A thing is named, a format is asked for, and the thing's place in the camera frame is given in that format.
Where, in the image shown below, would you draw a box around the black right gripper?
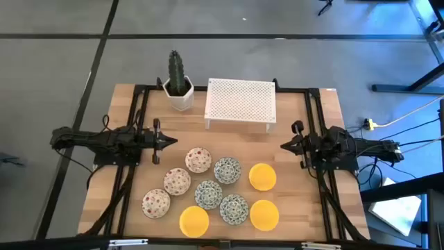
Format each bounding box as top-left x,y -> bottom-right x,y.
280,119 -> 315,169

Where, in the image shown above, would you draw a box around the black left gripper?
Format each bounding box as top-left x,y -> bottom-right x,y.
144,117 -> 179,165

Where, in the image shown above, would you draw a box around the red dotted lime-sided bowl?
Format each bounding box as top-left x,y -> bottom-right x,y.
163,167 -> 192,197
185,147 -> 212,174
141,188 -> 171,219

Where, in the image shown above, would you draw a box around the yellow plastic bowl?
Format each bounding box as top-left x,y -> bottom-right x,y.
178,205 -> 210,239
248,162 -> 278,192
249,199 -> 280,232

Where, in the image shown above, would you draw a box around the green patterned teal-sided bowl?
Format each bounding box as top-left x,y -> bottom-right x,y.
213,156 -> 242,185
194,179 -> 224,210
219,193 -> 250,226

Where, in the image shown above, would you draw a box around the white hexagonal plant pot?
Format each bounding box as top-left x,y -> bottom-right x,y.
162,75 -> 195,113

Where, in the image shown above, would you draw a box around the white perforated shelf rack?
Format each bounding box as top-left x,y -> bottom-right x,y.
203,77 -> 278,133

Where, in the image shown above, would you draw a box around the tall green cactus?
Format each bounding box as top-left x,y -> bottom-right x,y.
167,49 -> 187,97

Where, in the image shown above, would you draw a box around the black desk foot bar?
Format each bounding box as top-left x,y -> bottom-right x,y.
371,62 -> 444,95

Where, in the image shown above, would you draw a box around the white flat box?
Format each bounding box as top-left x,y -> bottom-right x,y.
367,176 -> 422,238

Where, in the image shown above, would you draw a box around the black tripod legs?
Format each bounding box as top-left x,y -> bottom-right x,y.
317,0 -> 334,17

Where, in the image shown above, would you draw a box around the black aluminium table frame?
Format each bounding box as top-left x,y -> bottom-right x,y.
78,78 -> 370,244

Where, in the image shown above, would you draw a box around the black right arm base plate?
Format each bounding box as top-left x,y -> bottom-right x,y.
310,152 -> 360,172

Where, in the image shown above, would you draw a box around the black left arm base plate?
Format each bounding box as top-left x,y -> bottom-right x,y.
92,147 -> 143,167

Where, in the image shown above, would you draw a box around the pale yellow power cord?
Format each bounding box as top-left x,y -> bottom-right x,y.
376,95 -> 444,128

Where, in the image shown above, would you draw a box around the silver beam bracket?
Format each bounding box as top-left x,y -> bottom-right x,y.
108,238 -> 149,247
300,242 -> 343,250

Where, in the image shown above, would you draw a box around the black desk frame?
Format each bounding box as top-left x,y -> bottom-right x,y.
359,172 -> 444,250

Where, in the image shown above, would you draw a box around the black overhead frame beam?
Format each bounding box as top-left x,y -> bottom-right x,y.
0,235 -> 444,250

